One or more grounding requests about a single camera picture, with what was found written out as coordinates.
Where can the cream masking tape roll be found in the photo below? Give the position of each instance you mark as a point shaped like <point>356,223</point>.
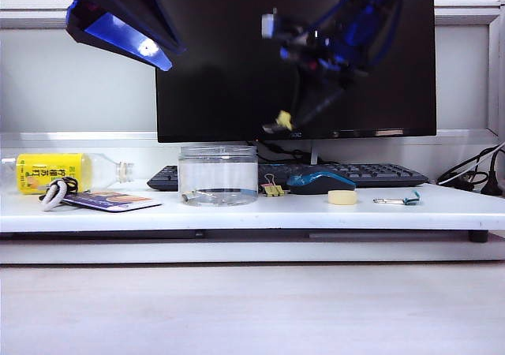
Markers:
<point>342,197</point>

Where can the white desk riser board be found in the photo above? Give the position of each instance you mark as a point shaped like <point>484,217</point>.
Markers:
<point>355,215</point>

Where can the purple orange card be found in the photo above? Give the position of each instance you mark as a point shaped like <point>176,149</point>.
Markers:
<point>118,204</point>

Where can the black blue right robot arm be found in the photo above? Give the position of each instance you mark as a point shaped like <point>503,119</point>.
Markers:
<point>378,0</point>

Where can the blue and black mouse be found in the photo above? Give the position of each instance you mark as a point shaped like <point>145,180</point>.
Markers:
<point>323,185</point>

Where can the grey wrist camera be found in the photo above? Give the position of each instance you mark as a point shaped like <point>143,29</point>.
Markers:
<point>269,25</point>

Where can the black computer monitor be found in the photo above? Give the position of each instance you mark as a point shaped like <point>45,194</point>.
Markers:
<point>221,94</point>

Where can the yellow label plastic bottle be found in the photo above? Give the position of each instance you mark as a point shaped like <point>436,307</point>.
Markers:
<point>51,165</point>

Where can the blue binder clip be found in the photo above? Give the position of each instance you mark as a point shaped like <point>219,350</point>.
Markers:
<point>248,192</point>

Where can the teal binder clip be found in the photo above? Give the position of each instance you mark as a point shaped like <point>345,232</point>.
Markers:
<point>412,201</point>

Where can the black computer keyboard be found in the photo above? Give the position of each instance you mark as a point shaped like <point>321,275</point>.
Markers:
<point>386,173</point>

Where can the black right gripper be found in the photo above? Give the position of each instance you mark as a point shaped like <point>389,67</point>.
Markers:
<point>319,55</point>

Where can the clear plastic jar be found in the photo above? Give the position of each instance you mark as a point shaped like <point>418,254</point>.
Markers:
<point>217,169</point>

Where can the black power plug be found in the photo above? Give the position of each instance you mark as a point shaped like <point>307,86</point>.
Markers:
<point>491,187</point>

